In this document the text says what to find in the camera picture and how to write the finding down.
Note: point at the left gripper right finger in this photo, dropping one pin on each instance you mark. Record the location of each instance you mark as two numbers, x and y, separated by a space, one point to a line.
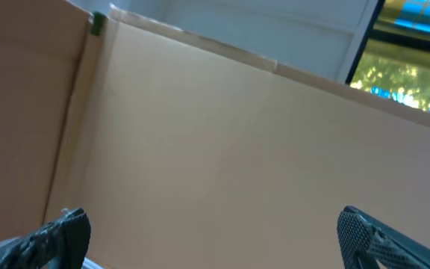
368 243

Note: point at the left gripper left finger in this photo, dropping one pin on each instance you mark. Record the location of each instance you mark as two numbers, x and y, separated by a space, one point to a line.
60 244

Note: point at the window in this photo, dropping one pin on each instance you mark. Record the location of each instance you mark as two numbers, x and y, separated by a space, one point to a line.
395 60

